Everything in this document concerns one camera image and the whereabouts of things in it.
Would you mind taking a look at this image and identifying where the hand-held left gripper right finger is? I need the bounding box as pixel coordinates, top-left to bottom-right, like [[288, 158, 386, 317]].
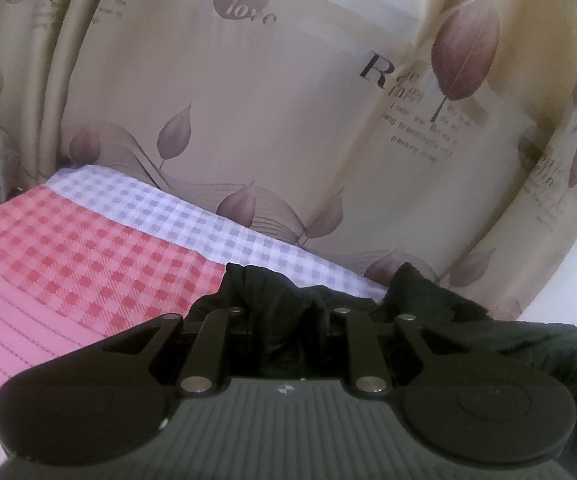
[[325, 306, 450, 400]]

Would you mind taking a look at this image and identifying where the pink checked bedsheet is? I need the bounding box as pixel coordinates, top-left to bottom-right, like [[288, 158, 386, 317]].
[[0, 167, 389, 480]]

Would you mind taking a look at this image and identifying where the black jacket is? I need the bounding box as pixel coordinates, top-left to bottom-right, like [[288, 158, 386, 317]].
[[186, 261, 577, 480]]

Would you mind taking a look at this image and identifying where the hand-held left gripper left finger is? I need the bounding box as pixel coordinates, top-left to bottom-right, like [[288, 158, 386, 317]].
[[88, 306, 255, 400]]

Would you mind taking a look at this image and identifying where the beige leaf print curtain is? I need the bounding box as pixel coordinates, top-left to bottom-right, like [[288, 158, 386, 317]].
[[0, 0, 577, 322]]

